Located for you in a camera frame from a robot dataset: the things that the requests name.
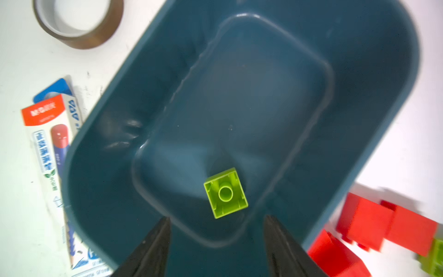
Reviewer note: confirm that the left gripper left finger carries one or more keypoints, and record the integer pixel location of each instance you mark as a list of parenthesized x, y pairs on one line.
[(149, 259)]

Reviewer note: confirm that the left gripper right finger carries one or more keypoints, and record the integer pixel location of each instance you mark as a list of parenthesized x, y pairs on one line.
[(286, 257)]

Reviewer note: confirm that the red lego brick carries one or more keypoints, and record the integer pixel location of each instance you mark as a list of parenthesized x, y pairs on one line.
[(335, 259), (368, 224)]

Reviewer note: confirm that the red lego brick back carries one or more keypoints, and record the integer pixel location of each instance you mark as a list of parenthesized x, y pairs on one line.
[(368, 224)]

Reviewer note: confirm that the small green lego brick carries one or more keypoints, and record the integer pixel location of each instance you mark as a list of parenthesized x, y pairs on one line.
[(225, 193)]

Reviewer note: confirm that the green lego brick back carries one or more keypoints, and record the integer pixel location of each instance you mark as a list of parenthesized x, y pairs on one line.
[(433, 262)]

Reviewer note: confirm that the teal bin back left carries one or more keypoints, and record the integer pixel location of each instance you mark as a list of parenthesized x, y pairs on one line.
[(294, 95)]

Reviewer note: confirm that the marker pen box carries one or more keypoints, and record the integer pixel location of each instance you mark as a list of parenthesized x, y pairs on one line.
[(51, 124)]

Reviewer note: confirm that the brown tape roll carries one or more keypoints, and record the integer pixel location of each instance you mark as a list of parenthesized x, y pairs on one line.
[(79, 24)]

